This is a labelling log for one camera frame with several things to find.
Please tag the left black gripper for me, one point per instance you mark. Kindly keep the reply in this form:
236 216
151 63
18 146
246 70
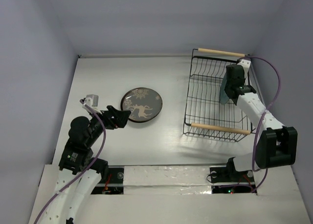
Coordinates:
119 120

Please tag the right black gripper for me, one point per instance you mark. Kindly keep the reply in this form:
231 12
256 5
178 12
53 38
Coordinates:
230 87

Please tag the teal glazed plate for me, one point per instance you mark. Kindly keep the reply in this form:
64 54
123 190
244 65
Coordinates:
223 95

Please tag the brown rimmed cream plate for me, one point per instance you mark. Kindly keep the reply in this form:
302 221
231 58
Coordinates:
132 118

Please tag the dark reindeer pattern plate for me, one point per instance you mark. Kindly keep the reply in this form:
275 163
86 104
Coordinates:
142 102

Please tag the black wire dish rack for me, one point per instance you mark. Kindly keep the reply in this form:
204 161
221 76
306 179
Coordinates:
205 116

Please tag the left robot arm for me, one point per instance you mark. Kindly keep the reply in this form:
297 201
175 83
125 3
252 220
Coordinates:
80 170

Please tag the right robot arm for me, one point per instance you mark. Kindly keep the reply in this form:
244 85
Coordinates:
274 144

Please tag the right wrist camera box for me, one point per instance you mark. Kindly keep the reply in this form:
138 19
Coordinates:
245 64

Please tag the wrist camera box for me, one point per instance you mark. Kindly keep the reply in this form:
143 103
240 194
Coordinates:
91 100
245 64

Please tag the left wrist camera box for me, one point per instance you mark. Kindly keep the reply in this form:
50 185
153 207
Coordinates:
91 100

